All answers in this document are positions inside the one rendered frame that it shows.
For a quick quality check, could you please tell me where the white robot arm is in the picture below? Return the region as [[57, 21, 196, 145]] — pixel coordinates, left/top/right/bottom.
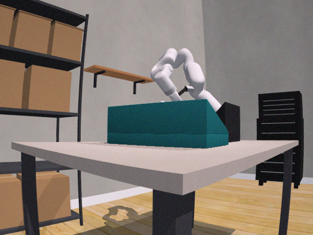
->
[[151, 48, 221, 112]]

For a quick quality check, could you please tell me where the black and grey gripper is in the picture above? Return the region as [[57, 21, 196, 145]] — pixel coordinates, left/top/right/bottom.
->
[[167, 90, 182, 101]]

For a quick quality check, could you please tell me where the teal wedge-shaped box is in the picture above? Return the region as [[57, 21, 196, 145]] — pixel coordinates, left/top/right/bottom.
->
[[107, 99, 228, 148]]

